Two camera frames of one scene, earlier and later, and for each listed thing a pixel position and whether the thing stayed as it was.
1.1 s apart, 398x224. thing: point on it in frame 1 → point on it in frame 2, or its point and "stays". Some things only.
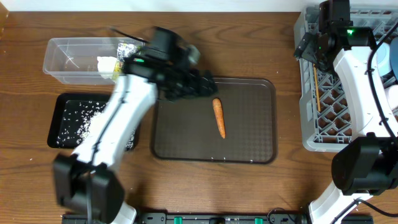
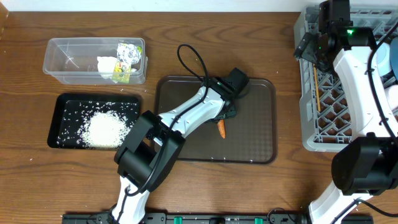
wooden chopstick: (317, 88) stays
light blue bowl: (384, 58) stays
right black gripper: (308, 47) stays
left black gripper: (194, 88) → (232, 115)
